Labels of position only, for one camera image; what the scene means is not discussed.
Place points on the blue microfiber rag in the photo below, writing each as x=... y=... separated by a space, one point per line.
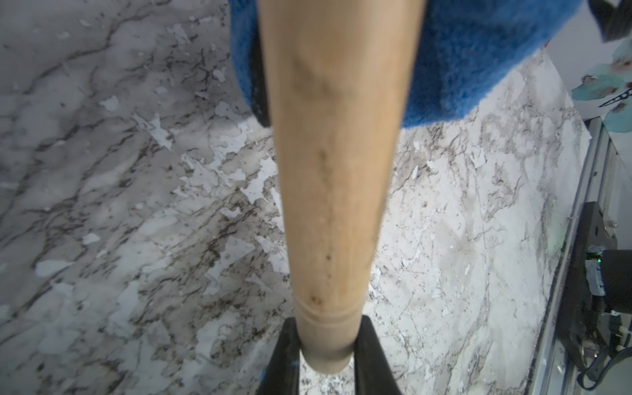
x=467 y=47

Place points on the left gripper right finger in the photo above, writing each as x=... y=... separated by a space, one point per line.
x=373 y=375

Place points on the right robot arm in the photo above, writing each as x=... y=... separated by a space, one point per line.
x=596 y=296

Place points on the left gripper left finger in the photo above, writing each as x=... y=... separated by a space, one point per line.
x=282 y=375

